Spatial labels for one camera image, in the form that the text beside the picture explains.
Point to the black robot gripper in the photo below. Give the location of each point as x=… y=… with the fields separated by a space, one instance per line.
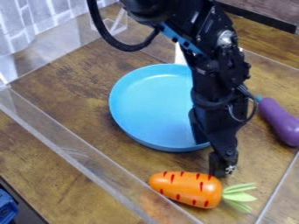
x=216 y=123

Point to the orange toy carrot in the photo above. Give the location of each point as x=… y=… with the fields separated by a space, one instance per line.
x=201 y=190

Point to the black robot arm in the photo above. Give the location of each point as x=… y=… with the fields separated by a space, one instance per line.
x=198 y=25

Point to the purple toy eggplant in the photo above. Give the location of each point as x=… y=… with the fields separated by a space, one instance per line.
x=282 y=121

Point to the blue round plate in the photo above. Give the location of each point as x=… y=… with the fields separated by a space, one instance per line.
x=150 y=103

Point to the blue object at corner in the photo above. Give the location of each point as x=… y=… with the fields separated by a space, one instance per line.
x=9 y=207

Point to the clear acrylic enclosure wall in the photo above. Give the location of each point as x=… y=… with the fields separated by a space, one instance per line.
x=75 y=166

